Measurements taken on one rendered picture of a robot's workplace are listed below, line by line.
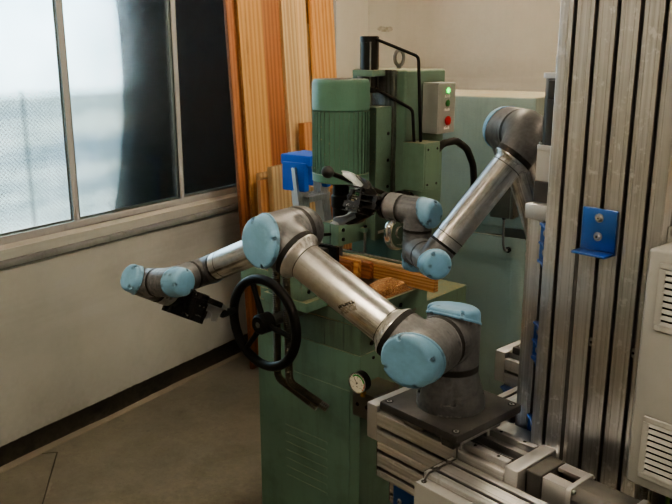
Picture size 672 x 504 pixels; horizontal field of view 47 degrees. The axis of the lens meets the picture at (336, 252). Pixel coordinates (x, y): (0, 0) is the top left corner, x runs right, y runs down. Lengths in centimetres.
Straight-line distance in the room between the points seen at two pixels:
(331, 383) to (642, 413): 108
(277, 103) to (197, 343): 128
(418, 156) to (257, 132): 155
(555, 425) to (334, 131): 107
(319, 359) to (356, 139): 68
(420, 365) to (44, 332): 207
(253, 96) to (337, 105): 156
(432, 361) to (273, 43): 274
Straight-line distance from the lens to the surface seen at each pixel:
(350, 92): 230
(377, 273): 237
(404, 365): 154
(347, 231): 242
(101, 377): 356
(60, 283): 331
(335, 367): 237
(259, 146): 386
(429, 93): 252
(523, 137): 192
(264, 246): 167
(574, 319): 167
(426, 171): 244
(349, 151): 232
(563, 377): 172
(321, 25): 434
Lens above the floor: 157
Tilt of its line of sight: 14 degrees down
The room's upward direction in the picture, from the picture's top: straight up
